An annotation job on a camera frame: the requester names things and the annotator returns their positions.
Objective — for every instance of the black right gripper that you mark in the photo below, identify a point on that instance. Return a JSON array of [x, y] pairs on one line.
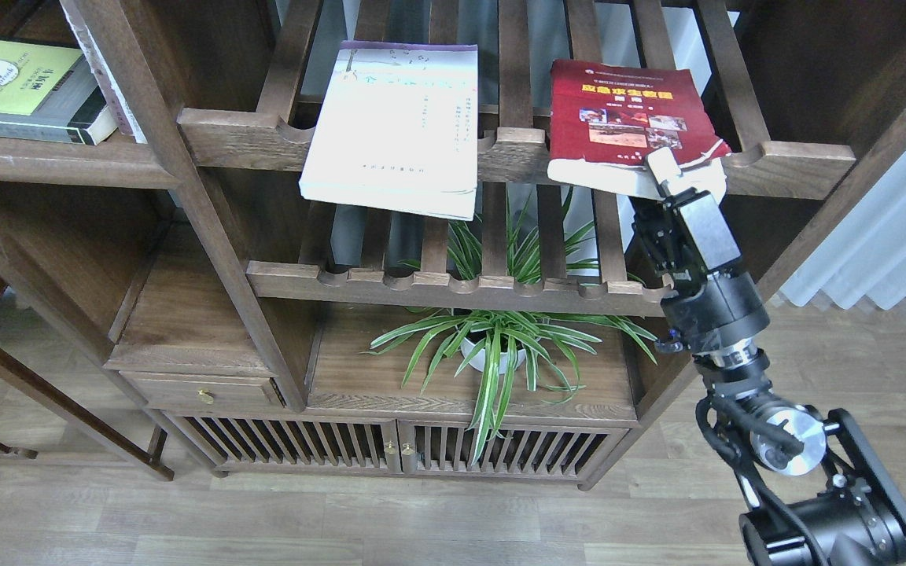
[[715, 315]]

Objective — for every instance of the red paperback book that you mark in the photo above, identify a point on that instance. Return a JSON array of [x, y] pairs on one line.
[[605, 122]]

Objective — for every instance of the green and grey book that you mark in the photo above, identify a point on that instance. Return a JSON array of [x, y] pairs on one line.
[[48, 93]]

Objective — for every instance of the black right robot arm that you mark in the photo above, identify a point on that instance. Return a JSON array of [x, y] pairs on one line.
[[816, 491]]

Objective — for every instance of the green spider plant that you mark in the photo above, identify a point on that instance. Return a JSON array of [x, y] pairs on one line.
[[502, 345]]

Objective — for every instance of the white window curtain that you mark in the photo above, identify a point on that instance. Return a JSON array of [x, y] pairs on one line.
[[864, 258]]

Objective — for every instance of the white paperback book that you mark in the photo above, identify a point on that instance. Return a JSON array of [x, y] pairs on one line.
[[398, 130]]

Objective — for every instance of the brass drawer knob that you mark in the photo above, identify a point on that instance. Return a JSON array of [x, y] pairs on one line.
[[205, 396]]

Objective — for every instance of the dark wooden bookshelf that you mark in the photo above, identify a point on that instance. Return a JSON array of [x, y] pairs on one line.
[[191, 262]]

